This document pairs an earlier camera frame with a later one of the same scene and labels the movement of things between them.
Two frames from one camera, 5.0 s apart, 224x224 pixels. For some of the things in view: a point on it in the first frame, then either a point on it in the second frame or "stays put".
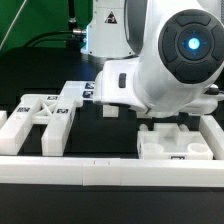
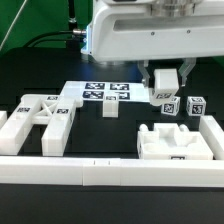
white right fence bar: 213,134 stays put
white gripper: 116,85 to 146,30
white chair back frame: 37,109 stays put
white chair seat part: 171,141 stays put
